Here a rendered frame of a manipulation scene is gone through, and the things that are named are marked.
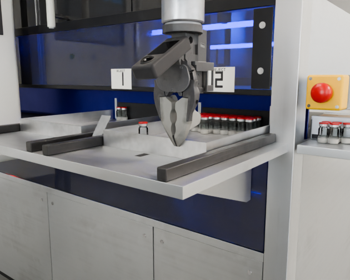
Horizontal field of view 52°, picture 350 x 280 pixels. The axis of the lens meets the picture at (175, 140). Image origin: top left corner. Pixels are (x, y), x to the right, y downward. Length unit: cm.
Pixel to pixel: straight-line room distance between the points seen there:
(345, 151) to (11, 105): 112
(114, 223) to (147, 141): 59
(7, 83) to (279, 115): 98
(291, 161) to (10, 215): 132
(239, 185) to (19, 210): 113
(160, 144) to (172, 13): 24
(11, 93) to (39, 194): 42
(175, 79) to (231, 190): 30
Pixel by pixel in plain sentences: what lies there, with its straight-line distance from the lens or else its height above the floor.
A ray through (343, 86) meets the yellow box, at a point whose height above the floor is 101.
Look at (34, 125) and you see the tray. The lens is 101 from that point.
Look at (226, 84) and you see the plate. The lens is 90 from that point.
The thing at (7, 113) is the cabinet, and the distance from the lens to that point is 145.
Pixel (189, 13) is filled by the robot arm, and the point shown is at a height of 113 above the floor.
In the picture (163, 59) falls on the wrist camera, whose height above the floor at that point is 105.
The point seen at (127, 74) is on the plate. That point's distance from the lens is 110.
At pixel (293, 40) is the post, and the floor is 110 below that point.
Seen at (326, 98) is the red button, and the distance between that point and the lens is 78.
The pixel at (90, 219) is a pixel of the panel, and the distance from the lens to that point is 134.
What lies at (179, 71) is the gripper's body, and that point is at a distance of 63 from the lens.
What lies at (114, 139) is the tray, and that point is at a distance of 77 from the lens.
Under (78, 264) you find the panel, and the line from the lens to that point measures 149.
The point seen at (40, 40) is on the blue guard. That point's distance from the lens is 145.
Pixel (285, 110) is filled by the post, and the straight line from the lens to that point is 84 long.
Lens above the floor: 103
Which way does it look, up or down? 10 degrees down
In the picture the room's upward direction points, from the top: straight up
